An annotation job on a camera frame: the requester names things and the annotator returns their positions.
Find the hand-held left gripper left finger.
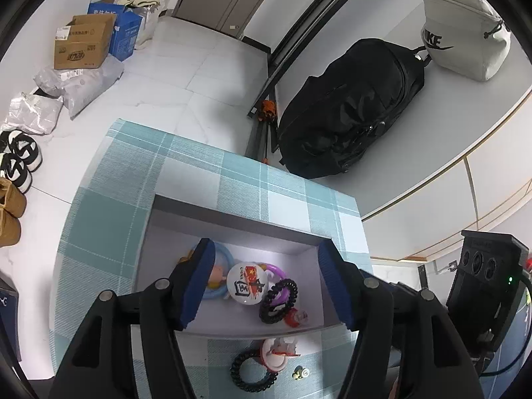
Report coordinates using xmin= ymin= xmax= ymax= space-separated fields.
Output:
xmin=48 ymin=238 xmax=217 ymax=399

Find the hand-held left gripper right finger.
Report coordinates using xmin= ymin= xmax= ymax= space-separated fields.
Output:
xmin=317 ymin=240 xmax=485 ymax=399

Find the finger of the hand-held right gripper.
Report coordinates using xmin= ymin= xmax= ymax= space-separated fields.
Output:
xmin=359 ymin=268 xmax=420 ymax=296

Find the pink toy hair clip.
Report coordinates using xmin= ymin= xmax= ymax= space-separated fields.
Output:
xmin=180 ymin=248 xmax=230 ymax=291

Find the blue ring bracelet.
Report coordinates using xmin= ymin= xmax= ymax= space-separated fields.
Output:
xmin=199 ymin=243 xmax=235 ymax=301

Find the black spiral hair tie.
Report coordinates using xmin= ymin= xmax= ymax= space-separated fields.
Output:
xmin=230 ymin=348 xmax=279 ymax=393
xmin=258 ymin=278 xmax=299 ymax=325

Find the round white badge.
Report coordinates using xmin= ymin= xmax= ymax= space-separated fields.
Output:
xmin=226 ymin=261 xmax=269 ymax=306

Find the purple bracelet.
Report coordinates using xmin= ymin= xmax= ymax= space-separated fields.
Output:
xmin=260 ymin=261 xmax=289 ymax=304

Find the grey storage box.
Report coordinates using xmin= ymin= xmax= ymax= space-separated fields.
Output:
xmin=134 ymin=193 xmax=360 ymax=337

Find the red white pacifier toy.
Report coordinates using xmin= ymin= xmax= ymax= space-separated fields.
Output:
xmin=261 ymin=336 xmax=301 ymax=372

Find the teal checked tablecloth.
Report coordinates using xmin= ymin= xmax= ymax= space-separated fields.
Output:
xmin=49 ymin=118 xmax=372 ymax=399

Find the white wardrobe door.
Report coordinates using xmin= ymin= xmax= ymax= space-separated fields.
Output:
xmin=359 ymin=87 xmax=532 ymax=264

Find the black backpack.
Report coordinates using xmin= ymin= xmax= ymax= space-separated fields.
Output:
xmin=278 ymin=38 xmax=427 ymax=179

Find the orange toy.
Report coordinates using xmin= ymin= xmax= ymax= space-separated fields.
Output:
xmin=257 ymin=100 xmax=277 ymax=123

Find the dark blue box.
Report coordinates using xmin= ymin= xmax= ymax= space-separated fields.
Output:
xmin=0 ymin=276 xmax=20 ymax=362

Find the large grey plastic parcel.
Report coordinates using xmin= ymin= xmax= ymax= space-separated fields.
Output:
xmin=62 ymin=56 xmax=125 ymax=119

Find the crumpled silver plastic bag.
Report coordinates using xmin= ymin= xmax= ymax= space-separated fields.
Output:
xmin=2 ymin=93 xmax=64 ymax=136

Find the small grey plastic parcel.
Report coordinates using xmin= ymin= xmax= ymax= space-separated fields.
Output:
xmin=34 ymin=66 xmax=86 ymax=97

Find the blue cardboard box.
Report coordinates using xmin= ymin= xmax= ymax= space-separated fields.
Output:
xmin=87 ymin=0 xmax=144 ymax=61

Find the brown cardboard box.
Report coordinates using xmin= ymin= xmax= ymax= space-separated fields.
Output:
xmin=53 ymin=13 xmax=118 ymax=70

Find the white plastic bag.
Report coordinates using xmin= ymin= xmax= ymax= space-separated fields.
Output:
xmin=135 ymin=4 xmax=167 ymax=51

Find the white drawstring bag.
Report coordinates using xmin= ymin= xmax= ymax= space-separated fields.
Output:
xmin=421 ymin=0 xmax=512 ymax=81

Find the black folded metal frame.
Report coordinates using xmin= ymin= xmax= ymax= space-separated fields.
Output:
xmin=245 ymin=0 xmax=385 ymax=163

